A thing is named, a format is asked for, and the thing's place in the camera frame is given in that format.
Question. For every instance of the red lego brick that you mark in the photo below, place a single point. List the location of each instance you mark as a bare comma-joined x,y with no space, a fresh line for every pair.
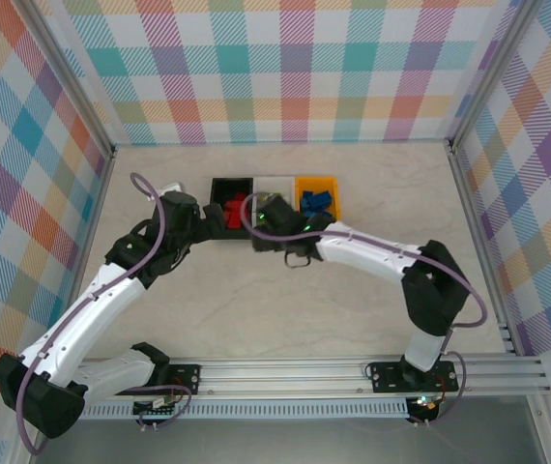
233,223
237,199
231,213

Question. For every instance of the black plastic bin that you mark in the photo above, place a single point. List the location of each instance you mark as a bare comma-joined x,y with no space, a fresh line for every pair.
220,186

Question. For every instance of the white plastic bin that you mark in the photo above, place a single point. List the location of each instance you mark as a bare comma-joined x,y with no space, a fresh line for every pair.
275,183

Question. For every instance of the long blue lego brick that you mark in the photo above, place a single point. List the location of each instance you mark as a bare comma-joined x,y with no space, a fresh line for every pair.
324,198

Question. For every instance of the orange plastic bin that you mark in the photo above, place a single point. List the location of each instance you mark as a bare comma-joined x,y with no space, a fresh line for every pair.
316,182

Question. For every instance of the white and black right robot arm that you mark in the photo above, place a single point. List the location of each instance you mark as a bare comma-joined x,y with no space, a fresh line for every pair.
367,251

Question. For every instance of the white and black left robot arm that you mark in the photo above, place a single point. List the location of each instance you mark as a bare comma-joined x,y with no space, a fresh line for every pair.
87,314

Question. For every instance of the black controller board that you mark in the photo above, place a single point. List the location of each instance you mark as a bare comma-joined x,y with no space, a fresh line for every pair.
425,411
154,411

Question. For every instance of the grey metal panel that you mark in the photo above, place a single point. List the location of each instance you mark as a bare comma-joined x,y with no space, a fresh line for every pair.
280,444

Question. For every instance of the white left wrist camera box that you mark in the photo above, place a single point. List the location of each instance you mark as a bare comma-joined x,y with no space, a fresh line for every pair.
173,187

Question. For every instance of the aluminium side rail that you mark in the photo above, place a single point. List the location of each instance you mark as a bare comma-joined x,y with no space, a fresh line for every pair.
472,217
95,212

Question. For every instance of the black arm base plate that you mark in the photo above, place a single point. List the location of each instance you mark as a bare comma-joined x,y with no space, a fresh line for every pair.
186,379
386,377

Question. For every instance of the aluminium mounting rail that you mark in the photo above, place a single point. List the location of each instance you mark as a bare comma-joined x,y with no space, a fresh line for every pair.
280,377

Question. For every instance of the aluminium frame post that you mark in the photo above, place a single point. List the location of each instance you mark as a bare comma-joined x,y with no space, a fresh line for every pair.
492,72
71,72

